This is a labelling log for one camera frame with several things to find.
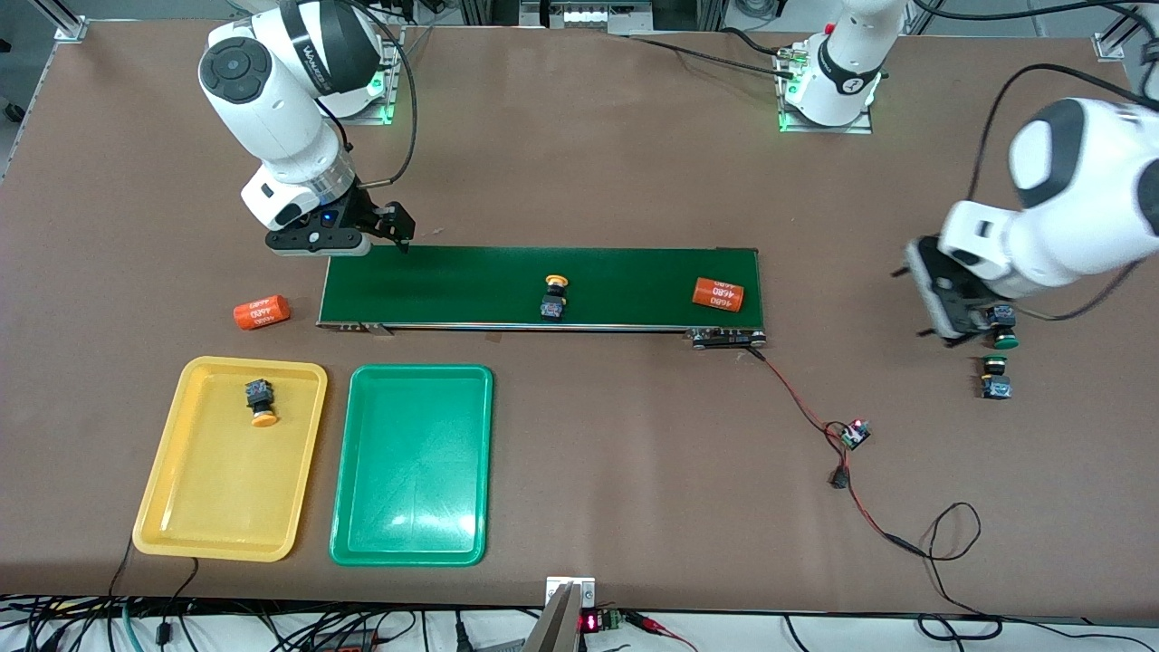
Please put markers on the green plastic tray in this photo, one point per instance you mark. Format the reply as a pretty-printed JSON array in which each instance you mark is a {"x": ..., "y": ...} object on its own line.
[{"x": 412, "y": 453}]

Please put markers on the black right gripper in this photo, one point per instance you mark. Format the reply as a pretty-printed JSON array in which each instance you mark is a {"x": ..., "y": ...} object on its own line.
[{"x": 369, "y": 211}]

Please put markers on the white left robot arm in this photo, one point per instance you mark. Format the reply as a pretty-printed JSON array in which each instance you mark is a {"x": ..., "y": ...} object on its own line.
[{"x": 1068, "y": 199}]

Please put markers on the grey metal bar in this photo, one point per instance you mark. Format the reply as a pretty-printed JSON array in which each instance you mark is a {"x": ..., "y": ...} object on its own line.
[{"x": 552, "y": 629}]

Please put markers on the green mushroom push button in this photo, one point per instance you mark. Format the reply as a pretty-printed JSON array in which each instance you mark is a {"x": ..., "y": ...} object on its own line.
[
  {"x": 1002, "y": 338},
  {"x": 996, "y": 389}
]

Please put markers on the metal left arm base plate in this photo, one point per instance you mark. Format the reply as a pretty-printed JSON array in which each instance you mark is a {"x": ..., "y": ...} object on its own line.
[{"x": 819, "y": 129}]

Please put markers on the black inline switch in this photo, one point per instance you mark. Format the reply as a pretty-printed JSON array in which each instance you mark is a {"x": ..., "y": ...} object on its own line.
[{"x": 840, "y": 477}]

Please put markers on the small controller circuit board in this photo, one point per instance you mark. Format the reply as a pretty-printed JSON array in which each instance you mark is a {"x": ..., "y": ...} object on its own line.
[{"x": 854, "y": 435}]

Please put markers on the orange 4680 cylinder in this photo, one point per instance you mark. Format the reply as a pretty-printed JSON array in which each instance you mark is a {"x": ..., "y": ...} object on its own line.
[
  {"x": 263, "y": 312},
  {"x": 718, "y": 294}
]

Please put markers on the yellow mushroom push button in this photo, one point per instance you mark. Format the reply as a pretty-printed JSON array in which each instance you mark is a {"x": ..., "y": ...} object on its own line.
[
  {"x": 259, "y": 394},
  {"x": 552, "y": 308}
]

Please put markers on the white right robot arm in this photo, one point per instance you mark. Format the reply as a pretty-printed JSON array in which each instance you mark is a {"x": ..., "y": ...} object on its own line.
[{"x": 272, "y": 100}]

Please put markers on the yellow plastic tray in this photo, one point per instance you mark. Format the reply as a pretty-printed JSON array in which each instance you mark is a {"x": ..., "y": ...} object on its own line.
[{"x": 231, "y": 489}]

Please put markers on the small aluminium bracket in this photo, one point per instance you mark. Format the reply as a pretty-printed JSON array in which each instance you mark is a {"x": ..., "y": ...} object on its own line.
[{"x": 584, "y": 593}]

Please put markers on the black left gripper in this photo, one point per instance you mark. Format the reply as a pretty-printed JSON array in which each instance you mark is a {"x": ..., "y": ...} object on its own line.
[{"x": 980, "y": 299}]

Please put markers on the aluminium corner profile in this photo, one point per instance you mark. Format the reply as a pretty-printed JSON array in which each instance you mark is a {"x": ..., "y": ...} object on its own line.
[
  {"x": 63, "y": 23},
  {"x": 1109, "y": 45}
]

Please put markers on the red clip lead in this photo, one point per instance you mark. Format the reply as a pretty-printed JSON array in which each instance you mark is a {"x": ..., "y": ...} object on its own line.
[{"x": 652, "y": 623}]

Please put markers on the white device on frame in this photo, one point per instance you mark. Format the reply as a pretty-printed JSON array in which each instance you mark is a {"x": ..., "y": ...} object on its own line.
[{"x": 589, "y": 14}]

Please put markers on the red LED display module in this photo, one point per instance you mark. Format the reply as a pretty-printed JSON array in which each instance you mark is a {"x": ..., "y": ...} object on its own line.
[{"x": 590, "y": 622}]

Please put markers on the green conveyor belt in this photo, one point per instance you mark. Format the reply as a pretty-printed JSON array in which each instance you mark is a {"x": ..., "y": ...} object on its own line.
[{"x": 616, "y": 272}]

